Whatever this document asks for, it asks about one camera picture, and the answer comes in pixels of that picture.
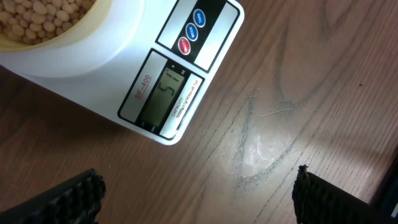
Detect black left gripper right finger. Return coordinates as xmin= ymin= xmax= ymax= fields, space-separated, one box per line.
xmin=292 ymin=165 xmax=397 ymax=224

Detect pale yellow bowl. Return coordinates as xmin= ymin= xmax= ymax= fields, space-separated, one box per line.
xmin=0 ymin=0 xmax=106 ymax=52

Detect soybeans in bowl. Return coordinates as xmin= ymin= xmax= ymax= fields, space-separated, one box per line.
xmin=1 ymin=0 xmax=96 ymax=45

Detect white digital kitchen scale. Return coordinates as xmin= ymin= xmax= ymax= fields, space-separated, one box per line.
xmin=1 ymin=0 xmax=244 ymax=145

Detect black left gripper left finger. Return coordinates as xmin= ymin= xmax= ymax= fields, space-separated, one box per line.
xmin=1 ymin=169 xmax=106 ymax=224

